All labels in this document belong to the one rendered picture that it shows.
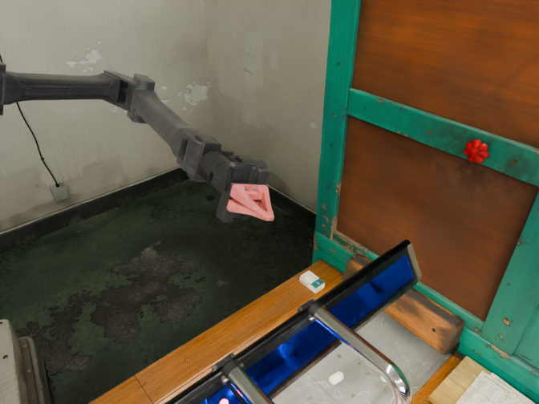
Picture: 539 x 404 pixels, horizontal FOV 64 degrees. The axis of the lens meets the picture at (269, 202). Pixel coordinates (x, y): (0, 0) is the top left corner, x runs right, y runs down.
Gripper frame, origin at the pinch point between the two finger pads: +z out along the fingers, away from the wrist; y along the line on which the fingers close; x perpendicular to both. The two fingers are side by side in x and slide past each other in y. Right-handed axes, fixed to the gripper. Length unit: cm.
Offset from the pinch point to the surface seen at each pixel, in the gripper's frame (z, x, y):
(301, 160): -129, -125, 39
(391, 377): 26.9, -3.6, 7.5
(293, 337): 14.4, 1.3, 11.1
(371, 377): 10, -35, 36
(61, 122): -202, -12, 54
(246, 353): 14.3, 8.8, 12.1
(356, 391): 10.4, -30.0, 37.9
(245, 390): 19.1, 11.7, 12.4
